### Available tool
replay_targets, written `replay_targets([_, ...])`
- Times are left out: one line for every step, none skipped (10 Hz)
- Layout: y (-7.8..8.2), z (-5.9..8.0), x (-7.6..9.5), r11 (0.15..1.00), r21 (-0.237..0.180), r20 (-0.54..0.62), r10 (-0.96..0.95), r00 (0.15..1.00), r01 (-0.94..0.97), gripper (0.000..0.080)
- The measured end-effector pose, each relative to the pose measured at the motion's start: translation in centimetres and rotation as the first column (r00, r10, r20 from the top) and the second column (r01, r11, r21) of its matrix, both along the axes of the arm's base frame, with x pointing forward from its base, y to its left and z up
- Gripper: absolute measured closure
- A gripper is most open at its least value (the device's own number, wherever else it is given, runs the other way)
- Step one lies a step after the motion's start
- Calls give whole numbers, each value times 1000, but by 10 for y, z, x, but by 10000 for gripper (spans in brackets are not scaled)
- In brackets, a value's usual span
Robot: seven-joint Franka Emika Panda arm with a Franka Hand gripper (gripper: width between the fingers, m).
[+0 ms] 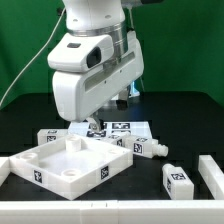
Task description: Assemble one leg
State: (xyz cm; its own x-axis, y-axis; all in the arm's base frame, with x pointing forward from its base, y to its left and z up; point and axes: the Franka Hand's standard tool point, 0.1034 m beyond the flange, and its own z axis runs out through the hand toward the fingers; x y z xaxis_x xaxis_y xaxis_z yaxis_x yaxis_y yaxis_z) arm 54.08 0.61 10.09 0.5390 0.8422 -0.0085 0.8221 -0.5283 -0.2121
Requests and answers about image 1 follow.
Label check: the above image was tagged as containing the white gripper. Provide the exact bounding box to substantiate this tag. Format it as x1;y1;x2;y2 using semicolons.
52;31;144;133

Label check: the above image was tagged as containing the white square tabletop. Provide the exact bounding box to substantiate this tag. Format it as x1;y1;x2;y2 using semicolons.
9;135;133;200

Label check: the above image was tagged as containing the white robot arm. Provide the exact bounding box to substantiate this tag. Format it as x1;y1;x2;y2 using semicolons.
48;0;144;132

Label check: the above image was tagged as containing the white left fence block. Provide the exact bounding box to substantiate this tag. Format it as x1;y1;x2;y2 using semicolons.
0;157;10;186

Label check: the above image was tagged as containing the white fence block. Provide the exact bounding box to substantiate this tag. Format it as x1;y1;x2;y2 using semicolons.
198;155;224;200
0;157;10;186

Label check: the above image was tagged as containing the white right fence block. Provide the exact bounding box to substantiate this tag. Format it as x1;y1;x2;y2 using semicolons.
198;155;224;200

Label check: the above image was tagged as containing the white marker base plate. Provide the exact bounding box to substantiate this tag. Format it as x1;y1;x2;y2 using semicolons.
68;121;152;139

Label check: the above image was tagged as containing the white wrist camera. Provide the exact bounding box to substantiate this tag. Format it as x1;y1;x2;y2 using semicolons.
47;33;114;73

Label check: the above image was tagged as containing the white cable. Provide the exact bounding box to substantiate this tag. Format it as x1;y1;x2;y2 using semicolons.
0;7;67;108

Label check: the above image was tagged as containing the white front fence rail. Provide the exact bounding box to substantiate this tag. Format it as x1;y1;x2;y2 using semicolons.
0;200;224;224

